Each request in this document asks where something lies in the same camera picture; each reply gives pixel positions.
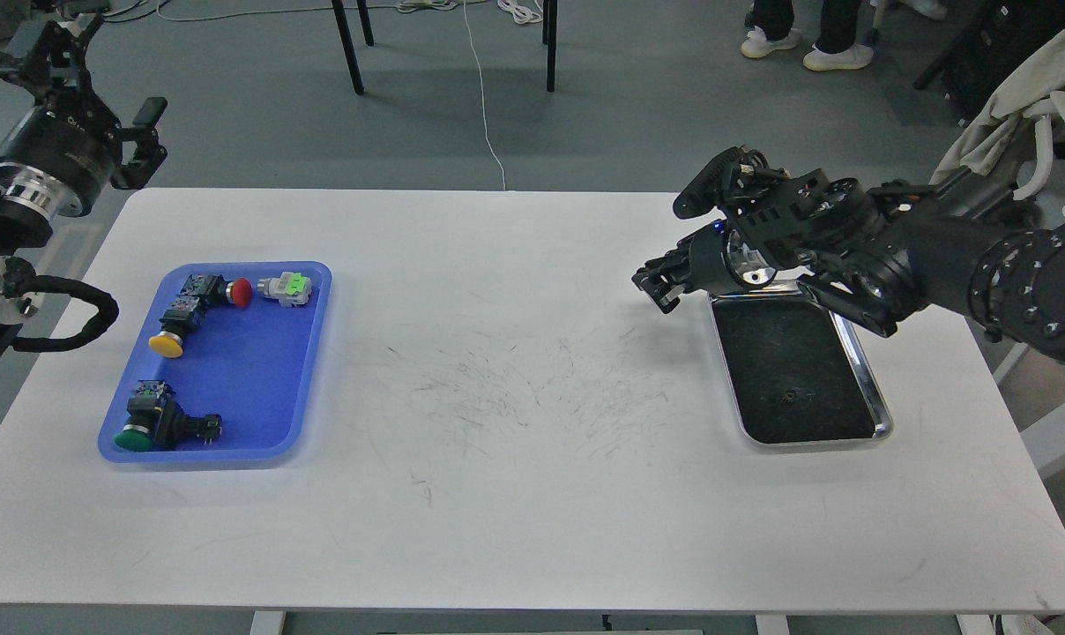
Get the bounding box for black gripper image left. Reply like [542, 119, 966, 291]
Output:
[0, 18, 168, 217]

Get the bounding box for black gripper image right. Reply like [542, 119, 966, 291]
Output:
[630, 222, 779, 314]

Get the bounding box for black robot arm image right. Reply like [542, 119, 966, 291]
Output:
[632, 146, 1065, 367]

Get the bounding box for silver metal tray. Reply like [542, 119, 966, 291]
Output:
[710, 281, 894, 451]

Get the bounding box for blue plastic tray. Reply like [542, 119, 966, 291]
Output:
[97, 260, 332, 469]

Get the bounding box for white shoe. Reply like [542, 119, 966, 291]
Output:
[741, 26, 803, 59]
[802, 43, 874, 72]

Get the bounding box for black chair leg left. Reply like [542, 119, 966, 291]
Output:
[330, 0, 375, 95]

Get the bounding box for black chair leg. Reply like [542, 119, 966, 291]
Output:
[540, 0, 558, 93]
[330, 0, 375, 95]

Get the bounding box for black chair leg right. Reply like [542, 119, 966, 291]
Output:
[540, 0, 558, 93]

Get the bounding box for beige cloth on chair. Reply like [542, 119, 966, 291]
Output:
[930, 28, 1065, 185]

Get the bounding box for black cable on floor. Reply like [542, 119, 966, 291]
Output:
[101, 0, 173, 23]

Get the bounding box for red push button switch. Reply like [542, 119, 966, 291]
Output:
[179, 274, 255, 309]

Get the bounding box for yellow push button switch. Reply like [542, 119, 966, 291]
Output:
[148, 295, 204, 359]

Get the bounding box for white cable on floor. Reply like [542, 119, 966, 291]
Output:
[398, 0, 544, 191]

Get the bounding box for grey green switch block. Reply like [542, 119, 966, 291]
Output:
[256, 271, 314, 307]

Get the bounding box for green push button switch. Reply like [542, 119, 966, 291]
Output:
[113, 379, 222, 452]

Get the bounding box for white chair frame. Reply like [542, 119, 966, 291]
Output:
[1013, 89, 1065, 201]

